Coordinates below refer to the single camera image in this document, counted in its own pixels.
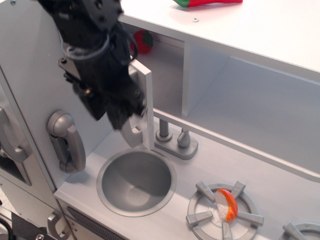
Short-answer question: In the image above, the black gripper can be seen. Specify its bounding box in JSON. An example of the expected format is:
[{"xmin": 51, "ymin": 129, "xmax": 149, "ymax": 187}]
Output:
[{"xmin": 59, "ymin": 47, "xmax": 147, "ymax": 130}]

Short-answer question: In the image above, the grey microwave door handle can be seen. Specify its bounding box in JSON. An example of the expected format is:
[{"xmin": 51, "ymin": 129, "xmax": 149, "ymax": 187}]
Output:
[{"xmin": 120, "ymin": 66, "xmax": 146, "ymax": 148}]

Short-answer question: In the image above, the white microwave door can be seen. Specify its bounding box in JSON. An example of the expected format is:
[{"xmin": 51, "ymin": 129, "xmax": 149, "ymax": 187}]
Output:
[{"xmin": 129, "ymin": 59, "xmax": 155, "ymax": 150}]

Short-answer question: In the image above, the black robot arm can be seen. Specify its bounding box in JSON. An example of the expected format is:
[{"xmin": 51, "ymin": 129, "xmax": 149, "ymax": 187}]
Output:
[{"xmin": 40, "ymin": 0, "xmax": 146, "ymax": 130}]

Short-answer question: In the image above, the grey toy telephone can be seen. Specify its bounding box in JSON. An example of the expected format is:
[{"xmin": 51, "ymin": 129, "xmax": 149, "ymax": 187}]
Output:
[{"xmin": 47, "ymin": 110, "xmax": 86, "ymax": 174}]

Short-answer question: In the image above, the grey round sink basin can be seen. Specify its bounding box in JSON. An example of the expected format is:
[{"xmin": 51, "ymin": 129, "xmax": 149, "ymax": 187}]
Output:
[{"xmin": 96, "ymin": 148, "xmax": 177, "ymax": 217}]

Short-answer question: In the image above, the red strawberry toy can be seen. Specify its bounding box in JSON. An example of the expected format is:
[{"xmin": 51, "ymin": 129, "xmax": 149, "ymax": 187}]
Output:
[{"xmin": 130, "ymin": 29, "xmax": 154, "ymax": 54}]

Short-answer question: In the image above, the grey toy faucet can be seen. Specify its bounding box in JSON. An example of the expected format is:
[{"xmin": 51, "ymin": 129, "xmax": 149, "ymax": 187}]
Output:
[{"xmin": 154, "ymin": 119, "xmax": 199, "ymax": 160}]

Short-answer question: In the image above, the white toy kitchen unit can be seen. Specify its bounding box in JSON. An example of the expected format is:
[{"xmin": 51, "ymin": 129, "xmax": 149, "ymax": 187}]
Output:
[{"xmin": 0, "ymin": 0, "xmax": 320, "ymax": 240}]

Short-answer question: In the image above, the red chili pepper toy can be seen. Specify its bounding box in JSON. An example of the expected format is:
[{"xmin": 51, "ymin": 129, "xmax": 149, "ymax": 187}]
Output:
[{"xmin": 174, "ymin": 0, "xmax": 243, "ymax": 8}]

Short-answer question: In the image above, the grey stove burner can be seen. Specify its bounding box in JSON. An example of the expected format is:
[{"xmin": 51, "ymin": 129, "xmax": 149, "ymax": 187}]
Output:
[
  {"xmin": 186, "ymin": 180, "xmax": 264, "ymax": 240},
  {"xmin": 279, "ymin": 221, "xmax": 320, "ymax": 240}
]

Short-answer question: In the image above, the salmon sushi toy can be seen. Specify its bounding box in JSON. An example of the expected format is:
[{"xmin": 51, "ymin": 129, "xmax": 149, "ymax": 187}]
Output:
[{"xmin": 214, "ymin": 188, "xmax": 238, "ymax": 223}]

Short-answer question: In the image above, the grey fridge door handle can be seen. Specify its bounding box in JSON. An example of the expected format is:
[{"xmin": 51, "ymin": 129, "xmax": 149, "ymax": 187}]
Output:
[{"xmin": 0, "ymin": 106, "xmax": 30, "ymax": 163}]

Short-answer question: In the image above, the grey oven door handle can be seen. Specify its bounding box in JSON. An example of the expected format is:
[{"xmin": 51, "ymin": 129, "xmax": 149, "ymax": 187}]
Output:
[{"xmin": 47, "ymin": 213, "xmax": 70, "ymax": 240}]

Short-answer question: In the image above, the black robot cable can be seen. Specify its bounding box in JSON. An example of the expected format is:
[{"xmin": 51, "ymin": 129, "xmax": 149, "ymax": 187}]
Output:
[{"xmin": 0, "ymin": 217, "xmax": 15, "ymax": 240}]

